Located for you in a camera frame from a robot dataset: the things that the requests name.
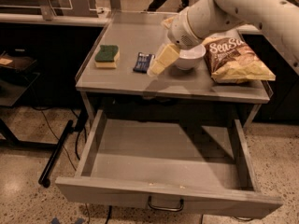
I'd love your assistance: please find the grey metal table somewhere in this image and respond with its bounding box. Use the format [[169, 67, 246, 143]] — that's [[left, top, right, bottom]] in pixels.
[[75, 10, 274, 133]]

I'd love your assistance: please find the dark side cart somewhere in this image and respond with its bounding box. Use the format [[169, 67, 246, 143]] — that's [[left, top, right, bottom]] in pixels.
[[0, 50, 38, 149]]

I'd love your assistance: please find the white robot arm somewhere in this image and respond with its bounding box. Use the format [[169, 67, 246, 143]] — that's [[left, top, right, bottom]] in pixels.
[[168, 0, 299, 70]]

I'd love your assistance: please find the sea salt chips bag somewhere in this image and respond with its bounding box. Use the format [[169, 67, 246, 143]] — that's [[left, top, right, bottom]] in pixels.
[[203, 36, 276, 84]]

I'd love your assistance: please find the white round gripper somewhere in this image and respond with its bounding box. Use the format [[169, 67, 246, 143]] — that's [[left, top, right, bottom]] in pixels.
[[147, 8, 203, 77]]

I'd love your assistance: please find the blue rxbar blueberry bar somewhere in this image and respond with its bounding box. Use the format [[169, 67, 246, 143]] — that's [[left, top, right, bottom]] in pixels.
[[133, 52, 155, 73]]

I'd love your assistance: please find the white bowl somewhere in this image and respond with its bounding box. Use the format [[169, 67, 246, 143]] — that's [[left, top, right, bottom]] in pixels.
[[175, 45, 206, 70]]

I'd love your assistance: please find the green yellow sponge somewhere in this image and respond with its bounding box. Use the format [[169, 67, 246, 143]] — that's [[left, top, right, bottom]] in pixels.
[[94, 45, 120, 69]]

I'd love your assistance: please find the grey open top drawer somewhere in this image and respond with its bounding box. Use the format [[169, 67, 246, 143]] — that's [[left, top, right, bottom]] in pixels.
[[56, 111, 282, 219]]

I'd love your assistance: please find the black drawer handle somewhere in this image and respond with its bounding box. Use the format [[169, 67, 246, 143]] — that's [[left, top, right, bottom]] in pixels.
[[148, 196, 184, 213]]

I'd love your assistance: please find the black floor bar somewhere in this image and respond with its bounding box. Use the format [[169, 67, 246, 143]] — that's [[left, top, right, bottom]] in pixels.
[[38, 120, 73, 188]]

